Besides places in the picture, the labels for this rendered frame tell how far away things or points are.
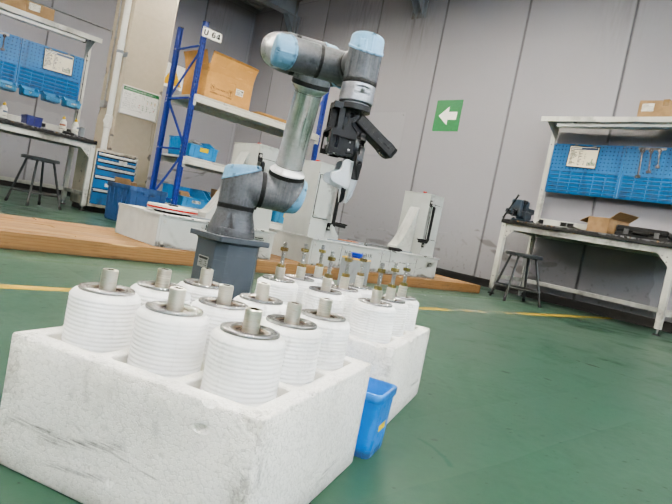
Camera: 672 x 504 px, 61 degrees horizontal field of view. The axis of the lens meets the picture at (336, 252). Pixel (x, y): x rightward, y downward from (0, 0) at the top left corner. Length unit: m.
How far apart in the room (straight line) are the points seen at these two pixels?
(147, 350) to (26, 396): 0.19
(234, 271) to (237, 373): 1.09
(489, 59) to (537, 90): 0.82
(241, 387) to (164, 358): 0.12
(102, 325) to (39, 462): 0.19
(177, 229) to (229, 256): 1.61
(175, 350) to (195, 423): 0.10
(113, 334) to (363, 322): 0.55
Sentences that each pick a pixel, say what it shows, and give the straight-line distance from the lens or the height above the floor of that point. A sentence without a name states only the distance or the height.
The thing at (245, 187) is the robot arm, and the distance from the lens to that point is 1.78.
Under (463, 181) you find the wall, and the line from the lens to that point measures 7.17.
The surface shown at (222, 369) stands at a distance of 0.70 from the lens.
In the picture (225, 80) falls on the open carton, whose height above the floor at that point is 1.70.
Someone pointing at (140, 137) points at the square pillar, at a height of 0.98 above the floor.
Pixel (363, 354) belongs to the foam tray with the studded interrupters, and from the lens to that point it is 1.17.
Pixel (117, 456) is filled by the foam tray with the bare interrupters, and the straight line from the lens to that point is 0.78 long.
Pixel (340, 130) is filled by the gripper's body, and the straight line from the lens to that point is 1.23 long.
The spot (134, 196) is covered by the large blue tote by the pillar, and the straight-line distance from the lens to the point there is 5.73.
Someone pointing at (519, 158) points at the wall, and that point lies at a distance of 6.85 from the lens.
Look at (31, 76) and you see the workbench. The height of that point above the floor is 1.31.
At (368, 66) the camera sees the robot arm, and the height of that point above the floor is 0.74.
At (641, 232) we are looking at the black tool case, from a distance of 5.55.
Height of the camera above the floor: 0.41
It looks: 3 degrees down
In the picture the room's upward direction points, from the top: 11 degrees clockwise
